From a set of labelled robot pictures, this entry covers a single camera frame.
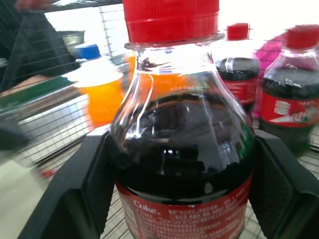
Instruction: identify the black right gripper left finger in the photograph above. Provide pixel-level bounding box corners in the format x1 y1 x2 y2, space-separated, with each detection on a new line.
17 130 118 239

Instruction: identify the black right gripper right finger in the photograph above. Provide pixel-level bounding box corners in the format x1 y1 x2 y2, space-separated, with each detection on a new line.
250 129 319 239

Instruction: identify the cola bottle with red cap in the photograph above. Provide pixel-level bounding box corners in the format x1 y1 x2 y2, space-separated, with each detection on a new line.
107 0 257 239
210 22 260 110
258 24 319 156

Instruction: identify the green conveyor belt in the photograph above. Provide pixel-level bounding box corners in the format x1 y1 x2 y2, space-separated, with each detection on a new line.
0 76 75 112

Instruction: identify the orange soda bottle blue cap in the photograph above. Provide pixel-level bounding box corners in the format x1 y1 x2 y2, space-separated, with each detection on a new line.
72 43 125 126

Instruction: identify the magenta bottle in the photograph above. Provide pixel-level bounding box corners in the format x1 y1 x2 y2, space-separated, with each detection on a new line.
251 33 290 125

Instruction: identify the person in dark clothing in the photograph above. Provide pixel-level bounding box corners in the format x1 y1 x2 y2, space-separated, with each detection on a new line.
0 0 80 92

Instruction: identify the white wire rack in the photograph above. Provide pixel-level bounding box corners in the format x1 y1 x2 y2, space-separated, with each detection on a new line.
13 4 319 239

